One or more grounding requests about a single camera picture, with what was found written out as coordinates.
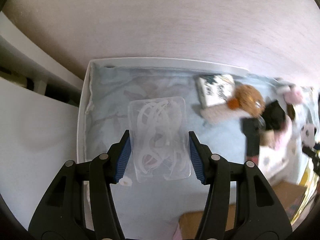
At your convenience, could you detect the panda plush slipper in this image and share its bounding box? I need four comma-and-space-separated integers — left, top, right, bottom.
300, 124, 318, 148

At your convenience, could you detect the red lipstick tube black cap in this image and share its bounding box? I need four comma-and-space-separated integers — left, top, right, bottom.
241, 116, 265, 165

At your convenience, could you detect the pink fluffy pompom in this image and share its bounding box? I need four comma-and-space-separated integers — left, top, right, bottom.
284, 87, 303, 105

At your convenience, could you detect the black scrunchie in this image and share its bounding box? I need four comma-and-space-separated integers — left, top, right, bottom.
261, 100, 286, 131

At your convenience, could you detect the cardboard box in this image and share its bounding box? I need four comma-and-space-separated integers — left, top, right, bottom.
178, 180, 308, 240

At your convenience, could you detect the white tape ring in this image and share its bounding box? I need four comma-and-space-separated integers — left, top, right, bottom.
118, 177, 134, 188

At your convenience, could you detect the white table tray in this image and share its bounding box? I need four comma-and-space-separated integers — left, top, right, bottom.
76, 57, 249, 163

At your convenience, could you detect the brown plush toy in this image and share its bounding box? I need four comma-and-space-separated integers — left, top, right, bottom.
227, 85, 265, 118

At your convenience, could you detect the light blue floral cloth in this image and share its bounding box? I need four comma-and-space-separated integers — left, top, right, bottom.
85, 65, 246, 239

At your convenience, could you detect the white patterned small box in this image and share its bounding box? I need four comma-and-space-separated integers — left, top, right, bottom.
196, 74, 235, 108

